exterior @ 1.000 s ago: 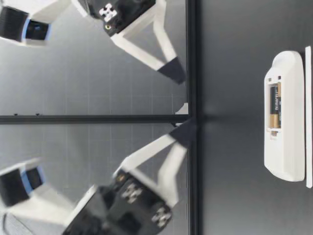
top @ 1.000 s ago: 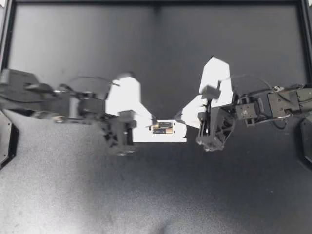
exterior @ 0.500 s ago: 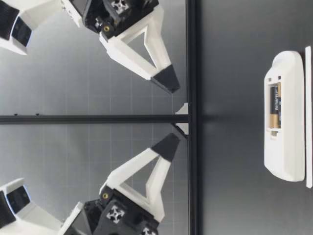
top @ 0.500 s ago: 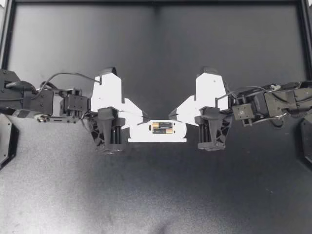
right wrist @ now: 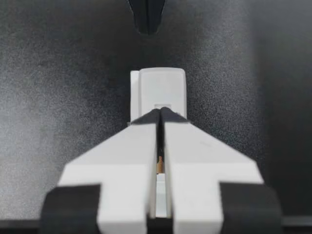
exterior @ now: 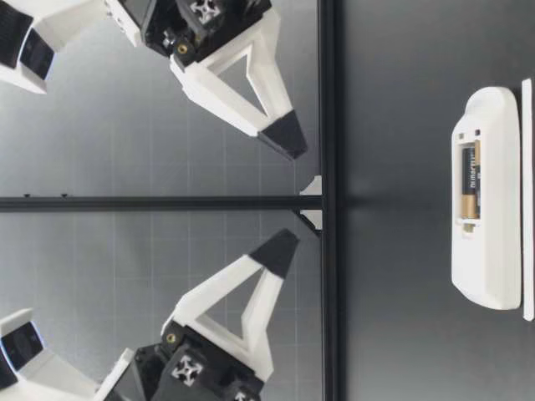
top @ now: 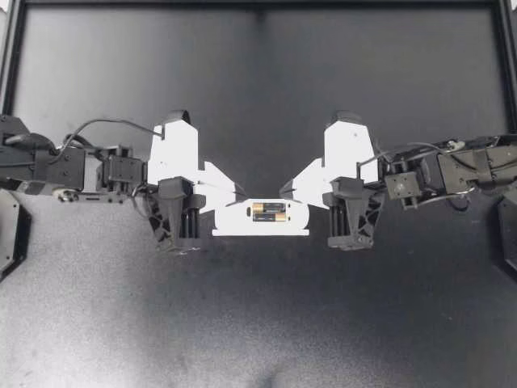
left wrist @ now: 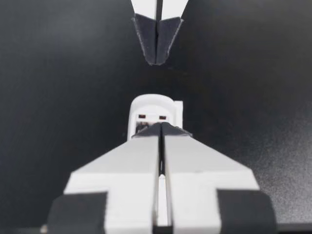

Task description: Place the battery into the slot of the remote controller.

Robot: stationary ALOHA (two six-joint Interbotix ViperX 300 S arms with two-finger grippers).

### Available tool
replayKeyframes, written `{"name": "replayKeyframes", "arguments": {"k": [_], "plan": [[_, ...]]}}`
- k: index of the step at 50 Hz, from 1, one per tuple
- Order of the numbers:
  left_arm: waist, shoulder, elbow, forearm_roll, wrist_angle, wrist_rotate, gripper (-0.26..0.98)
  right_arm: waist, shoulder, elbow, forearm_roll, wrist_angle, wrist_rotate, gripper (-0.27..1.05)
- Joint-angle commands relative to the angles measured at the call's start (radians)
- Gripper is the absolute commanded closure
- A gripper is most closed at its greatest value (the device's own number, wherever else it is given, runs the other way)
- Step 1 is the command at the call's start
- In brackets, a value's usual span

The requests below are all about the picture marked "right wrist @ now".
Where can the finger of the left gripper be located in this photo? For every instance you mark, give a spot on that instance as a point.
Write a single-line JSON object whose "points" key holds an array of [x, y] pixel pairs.
{"points": [[147, 17]]}

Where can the white remote control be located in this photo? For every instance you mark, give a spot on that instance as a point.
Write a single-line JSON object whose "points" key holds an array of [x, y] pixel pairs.
{"points": [[162, 90]]}

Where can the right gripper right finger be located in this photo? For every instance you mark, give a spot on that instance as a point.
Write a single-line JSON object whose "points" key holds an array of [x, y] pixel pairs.
{"points": [[207, 175]]}

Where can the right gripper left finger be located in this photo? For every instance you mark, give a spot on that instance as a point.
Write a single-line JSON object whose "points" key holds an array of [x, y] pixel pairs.
{"points": [[117, 175]]}

